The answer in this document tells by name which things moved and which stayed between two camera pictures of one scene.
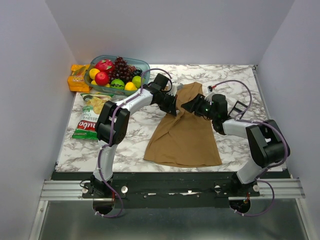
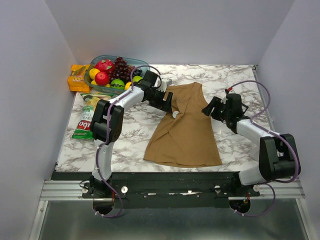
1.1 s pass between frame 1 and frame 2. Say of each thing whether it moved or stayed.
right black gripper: moved
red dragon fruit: stayed
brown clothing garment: stayed
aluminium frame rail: stayed
